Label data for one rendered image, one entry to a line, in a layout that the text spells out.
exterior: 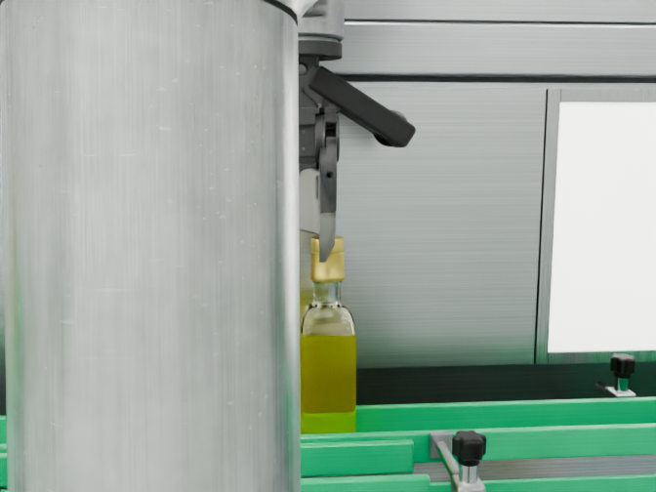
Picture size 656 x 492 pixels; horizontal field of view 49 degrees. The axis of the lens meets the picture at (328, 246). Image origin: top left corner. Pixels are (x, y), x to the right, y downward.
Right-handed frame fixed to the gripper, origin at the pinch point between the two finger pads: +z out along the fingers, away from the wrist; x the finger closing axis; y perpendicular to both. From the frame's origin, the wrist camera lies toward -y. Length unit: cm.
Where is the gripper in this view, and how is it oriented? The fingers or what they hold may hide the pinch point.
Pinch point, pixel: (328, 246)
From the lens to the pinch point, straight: 73.1
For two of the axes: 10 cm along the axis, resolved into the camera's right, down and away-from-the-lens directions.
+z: 0.0, 9.9, 1.5
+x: 0.8, 1.5, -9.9
